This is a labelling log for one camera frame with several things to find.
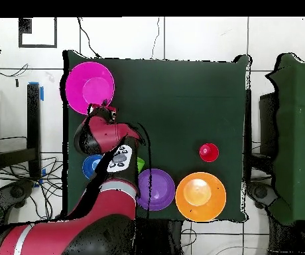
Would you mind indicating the large orange bowl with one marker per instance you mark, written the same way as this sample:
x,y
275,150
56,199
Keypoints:
x,y
208,209

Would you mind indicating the large pink bowl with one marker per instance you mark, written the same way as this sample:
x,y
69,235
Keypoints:
x,y
88,85

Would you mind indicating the red cup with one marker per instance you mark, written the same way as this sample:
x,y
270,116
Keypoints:
x,y
208,152

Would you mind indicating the black metal frame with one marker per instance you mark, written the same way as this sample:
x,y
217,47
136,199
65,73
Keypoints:
x,y
33,119

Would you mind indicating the green cup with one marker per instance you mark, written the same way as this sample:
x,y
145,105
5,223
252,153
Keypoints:
x,y
140,163

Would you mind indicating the purple bowl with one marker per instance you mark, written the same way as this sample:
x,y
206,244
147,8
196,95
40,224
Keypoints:
x,y
160,191

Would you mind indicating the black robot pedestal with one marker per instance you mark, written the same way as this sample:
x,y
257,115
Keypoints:
x,y
157,239

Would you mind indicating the black square floor frame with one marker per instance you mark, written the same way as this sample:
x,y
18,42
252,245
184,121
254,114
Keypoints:
x,y
38,46

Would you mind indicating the dark green table cloth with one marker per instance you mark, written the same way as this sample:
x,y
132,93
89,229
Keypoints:
x,y
181,106

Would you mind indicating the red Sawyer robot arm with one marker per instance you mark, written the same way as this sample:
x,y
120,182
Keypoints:
x,y
102,207

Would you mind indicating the blue bowl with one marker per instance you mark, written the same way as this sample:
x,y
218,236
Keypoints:
x,y
88,166

